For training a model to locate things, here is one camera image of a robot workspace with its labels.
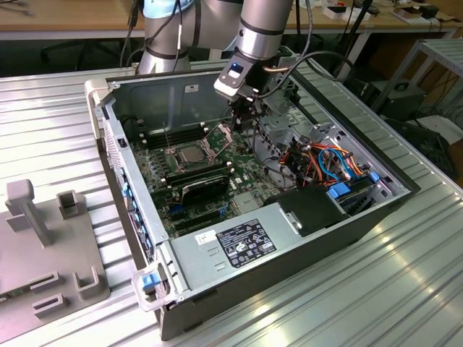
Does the wooden desk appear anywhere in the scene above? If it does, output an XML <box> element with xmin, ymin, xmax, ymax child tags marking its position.
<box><xmin>281</xmin><ymin>0</ymin><xmax>463</xmax><ymax>86</ymax></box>
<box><xmin>0</xmin><ymin>0</ymin><xmax>149</xmax><ymax>41</ymax></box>

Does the orange power wire bundle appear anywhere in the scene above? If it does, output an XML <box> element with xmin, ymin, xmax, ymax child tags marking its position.
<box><xmin>280</xmin><ymin>142</ymin><xmax>368</xmax><ymax>184</ymax></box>

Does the grey open PC case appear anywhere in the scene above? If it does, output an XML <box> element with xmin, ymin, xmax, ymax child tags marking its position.
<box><xmin>83</xmin><ymin>61</ymin><xmax>422</xmax><ymax>343</ymax></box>

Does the green motherboard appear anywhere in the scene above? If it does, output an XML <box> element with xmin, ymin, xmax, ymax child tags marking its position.
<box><xmin>124</xmin><ymin>119</ymin><xmax>272</xmax><ymax>241</ymax></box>

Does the grey parts rack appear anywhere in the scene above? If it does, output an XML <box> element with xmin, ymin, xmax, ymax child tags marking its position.
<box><xmin>0</xmin><ymin>179</ymin><xmax>111</xmax><ymax>321</ymax></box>

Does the black camera cable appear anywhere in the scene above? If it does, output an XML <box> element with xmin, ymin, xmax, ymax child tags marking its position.
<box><xmin>252</xmin><ymin>0</ymin><xmax>357</xmax><ymax>106</ymax></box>

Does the silver CPU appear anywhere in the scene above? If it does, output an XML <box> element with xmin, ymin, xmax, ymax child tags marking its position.
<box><xmin>177</xmin><ymin>145</ymin><xmax>208</xmax><ymax>166</ymax></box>

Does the black expansion slot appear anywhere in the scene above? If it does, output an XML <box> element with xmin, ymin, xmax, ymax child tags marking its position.
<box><xmin>176</xmin><ymin>219</ymin><xmax>219</xmax><ymax>234</ymax></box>
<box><xmin>172</xmin><ymin>208</ymin><xmax>221</xmax><ymax>224</ymax></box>

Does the black wire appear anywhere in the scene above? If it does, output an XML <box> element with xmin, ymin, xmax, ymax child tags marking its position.
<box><xmin>251</xmin><ymin>121</ymin><xmax>290</xmax><ymax>189</ymax></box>

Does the silver chipset heat sink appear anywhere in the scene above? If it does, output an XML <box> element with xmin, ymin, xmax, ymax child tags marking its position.
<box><xmin>234</xmin><ymin>193</ymin><xmax>262</xmax><ymax>213</ymax></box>

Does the black equipment box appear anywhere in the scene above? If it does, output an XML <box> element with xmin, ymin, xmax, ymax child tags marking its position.
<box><xmin>368</xmin><ymin>81</ymin><xmax>426</xmax><ymax>122</ymax></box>

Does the white cardboard box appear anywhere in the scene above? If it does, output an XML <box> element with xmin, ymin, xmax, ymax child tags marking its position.
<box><xmin>323</xmin><ymin>5</ymin><xmax>372</xmax><ymax>21</ymax></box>

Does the grey metal shelf frame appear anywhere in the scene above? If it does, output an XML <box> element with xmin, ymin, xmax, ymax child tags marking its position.
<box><xmin>370</xmin><ymin>38</ymin><xmax>463</xmax><ymax>153</ymax></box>

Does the brown cardboard box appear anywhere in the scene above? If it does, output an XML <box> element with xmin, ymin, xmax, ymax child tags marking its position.
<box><xmin>392</xmin><ymin>5</ymin><xmax>425</xmax><ymax>25</ymax></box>

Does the blue case latch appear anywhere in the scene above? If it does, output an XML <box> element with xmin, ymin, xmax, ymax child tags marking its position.
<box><xmin>142</xmin><ymin>273</ymin><xmax>160</xmax><ymax>292</ymax></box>

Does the green RAM stick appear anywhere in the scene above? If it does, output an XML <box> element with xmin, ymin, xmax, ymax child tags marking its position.
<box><xmin>0</xmin><ymin>285</ymin><xmax>33</xmax><ymax>301</ymax></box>

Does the black plastic drive cover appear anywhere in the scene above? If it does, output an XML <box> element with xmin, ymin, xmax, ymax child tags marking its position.
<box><xmin>262</xmin><ymin>186</ymin><xmax>350</xmax><ymax>238</ymax></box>

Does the blue disk carrier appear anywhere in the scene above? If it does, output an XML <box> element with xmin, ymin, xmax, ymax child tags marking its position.
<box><xmin>327</xmin><ymin>176</ymin><xmax>384</xmax><ymax>218</ymax></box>

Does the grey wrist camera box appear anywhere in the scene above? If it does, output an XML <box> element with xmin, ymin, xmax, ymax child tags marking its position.
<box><xmin>213</xmin><ymin>61</ymin><xmax>256</xmax><ymax>99</ymax></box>

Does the black graphics card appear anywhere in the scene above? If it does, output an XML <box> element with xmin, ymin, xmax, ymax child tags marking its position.
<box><xmin>179</xmin><ymin>176</ymin><xmax>232</xmax><ymax>210</ymax></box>

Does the black office chair base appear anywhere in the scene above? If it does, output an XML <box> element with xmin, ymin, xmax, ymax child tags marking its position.
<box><xmin>38</xmin><ymin>38</ymin><xmax>124</xmax><ymax>72</ymax></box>

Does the blue data wire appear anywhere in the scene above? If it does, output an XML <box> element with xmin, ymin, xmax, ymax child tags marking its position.
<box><xmin>317</xmin><ymin>144</ymin><xmax>357</xmax><ymax>181</ymax></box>

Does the CPU socket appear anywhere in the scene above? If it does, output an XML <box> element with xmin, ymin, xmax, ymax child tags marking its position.
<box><xmin>166</xmin><ymin>142</ymin><xmax>222</xmax><ymax>174</ymax></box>

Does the silver disk bay cage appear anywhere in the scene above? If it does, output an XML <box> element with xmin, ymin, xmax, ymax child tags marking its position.
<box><xmin>255</xmin><ymin>77</ymin><xmax>315</xmax><ymax>153</ymax></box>

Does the black RAM slot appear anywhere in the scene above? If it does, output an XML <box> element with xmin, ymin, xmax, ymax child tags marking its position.
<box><xmin>165</xmin><ymin>164</ymin><xmax>232</xmax><ymax>181</ymax></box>
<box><xmin>166</xmin><ymin>168</ymin><xmax>233</xmax><ymax>185</ymax></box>
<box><xmin>163</xmin><ymin>160</ymin><xmax>231</xmax><ymax>178</ymax></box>
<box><xmin>168</xmin><ymin>171</ymin><xmax>234</xmax><ymax>189</ymax></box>
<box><xmin>142</xmin><ymin>130</ymin><xmax>210</xmax><ymax>144</ymax></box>
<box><xmin>139</xmin><ymin>121</ymin><xmax>209</xmax><ymax>133</ymax></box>
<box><xmin>140</xmin><ymin>124</ymin><xmax>209</xmax><ymax>137</ymax></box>
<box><xmin>140</xmin><ymin>127</ymin><xmax>210</xmax><ymax>140</ymax></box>

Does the silver power supply with label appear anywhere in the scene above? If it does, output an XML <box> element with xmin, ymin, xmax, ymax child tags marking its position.
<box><xmin>169</xmin><ymin>202</ymin><xmax>303</xmax><ymax>294</ymax></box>

